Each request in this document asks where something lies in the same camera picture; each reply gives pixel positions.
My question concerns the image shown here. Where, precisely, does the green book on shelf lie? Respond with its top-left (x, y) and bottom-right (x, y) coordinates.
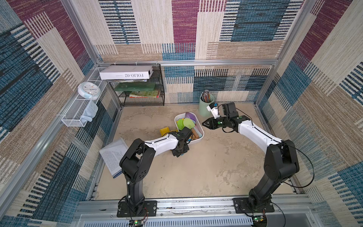
top-left (114, 82), bottom-right (156, 92)

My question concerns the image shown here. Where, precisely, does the purple trowel pink handle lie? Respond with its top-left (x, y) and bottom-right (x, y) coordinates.
top-left (185, 112), bottom-right (197, 122)

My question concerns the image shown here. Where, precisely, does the white plastic storage box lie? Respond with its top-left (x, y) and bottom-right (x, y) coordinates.
top-left (175, 112), bottom-right (204, 145)

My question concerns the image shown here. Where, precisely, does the pale green trowel wooden handle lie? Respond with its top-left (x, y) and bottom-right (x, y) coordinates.
top-left (183, 118), bottom-right (199, 139)

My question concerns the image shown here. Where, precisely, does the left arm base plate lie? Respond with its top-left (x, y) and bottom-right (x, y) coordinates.
top-left (116, 201), bottom-right (157, 218)

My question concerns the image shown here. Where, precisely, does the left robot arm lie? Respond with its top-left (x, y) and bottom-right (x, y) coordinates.
top-left (117, 127), bottom-right (192, 218)

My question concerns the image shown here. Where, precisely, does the white folio box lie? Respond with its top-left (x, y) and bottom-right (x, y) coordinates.
top-left (100, 65), bottom-right (154, 80)

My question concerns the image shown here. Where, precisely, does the colourful book on shelf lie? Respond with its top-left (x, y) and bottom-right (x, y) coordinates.
top-left (129, 90), bottom-right (160, 98)

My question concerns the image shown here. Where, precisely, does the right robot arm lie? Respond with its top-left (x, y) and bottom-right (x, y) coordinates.
top-left (202, 103), bottom-right (300, 214)

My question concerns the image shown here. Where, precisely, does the white wire basket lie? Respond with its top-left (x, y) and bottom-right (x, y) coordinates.
top-left (61, 67), bottom-right (107, 127)

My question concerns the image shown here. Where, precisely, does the light blue cloth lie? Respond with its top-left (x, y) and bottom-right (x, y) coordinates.
top-left (80, 101), bottom-right (98, 124)

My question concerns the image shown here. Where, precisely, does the yellow scoop brown wooden handle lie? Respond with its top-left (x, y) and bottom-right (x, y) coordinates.
top-left (159, 127), bottom-right (170, 137)

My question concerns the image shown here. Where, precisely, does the green trowel yellow handle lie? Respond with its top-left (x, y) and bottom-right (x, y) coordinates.
top-left (176, 119), bottom-right (184, 131)

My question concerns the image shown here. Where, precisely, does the open white book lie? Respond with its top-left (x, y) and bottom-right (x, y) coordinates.
top-left (99, 138), bottom-right (129, 178)

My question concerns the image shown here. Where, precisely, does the coloured pencils bundle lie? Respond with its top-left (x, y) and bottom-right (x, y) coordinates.
top-left (201, 90), bottom-right (211, 103)

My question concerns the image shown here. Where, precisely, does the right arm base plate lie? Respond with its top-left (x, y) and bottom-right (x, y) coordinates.
top-left (232, 197), bottom-right (275, 214)

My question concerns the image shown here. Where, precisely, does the mint green pencil cup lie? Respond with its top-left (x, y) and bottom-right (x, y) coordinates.
top-left (199, 95), bottom-right (214, 118)

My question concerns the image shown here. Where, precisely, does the white round clock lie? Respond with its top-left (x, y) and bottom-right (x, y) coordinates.
top-left (78, 81), bottom-right (101, 100)

